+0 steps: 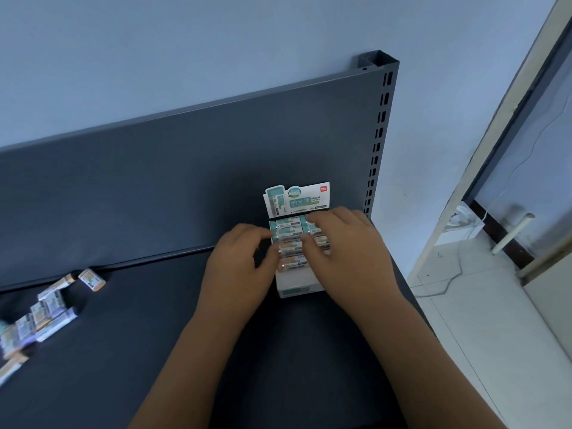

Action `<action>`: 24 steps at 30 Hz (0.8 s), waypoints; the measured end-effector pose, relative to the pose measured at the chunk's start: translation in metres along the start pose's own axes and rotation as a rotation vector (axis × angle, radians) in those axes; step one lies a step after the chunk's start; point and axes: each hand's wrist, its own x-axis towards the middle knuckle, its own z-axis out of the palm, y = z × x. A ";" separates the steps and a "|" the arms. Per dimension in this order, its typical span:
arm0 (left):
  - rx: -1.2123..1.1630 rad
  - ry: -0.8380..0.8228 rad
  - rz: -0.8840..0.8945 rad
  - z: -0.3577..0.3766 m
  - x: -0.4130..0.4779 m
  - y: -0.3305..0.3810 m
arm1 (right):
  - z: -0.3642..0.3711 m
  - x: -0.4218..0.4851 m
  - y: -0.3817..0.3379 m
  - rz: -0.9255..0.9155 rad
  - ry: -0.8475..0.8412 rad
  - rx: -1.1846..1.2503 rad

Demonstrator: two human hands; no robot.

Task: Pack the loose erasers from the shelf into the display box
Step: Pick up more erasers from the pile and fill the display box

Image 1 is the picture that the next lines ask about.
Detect person's right hand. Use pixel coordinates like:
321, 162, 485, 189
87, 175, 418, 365
303, 206, 403, 318

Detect person's left hand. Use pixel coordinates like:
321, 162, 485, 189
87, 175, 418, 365
196, 223, 280, 328

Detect white box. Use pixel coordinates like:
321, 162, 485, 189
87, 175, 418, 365
262, 181, 332, 299

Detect pile of small erasers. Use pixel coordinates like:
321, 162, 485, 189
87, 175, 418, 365
0, 268, 107, 385

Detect person's right forearm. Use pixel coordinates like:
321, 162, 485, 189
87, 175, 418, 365
357, 290, 506, 429

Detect person's left forearm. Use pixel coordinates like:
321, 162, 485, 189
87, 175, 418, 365
129, 307, 256, 429

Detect dark grey shelf back panel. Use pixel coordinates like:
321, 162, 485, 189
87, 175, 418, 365
0, 69, 387, 293

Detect white floor cable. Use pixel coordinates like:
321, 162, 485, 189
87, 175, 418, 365
411, 245, 465, 298

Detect white door handle bar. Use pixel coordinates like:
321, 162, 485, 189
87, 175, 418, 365
490, 213, 536, 255

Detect glass door with dark frame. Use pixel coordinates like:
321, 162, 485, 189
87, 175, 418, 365
462, 21, 572, 287

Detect white door frame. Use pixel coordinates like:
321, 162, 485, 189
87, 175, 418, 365
409, 0, 572, 282

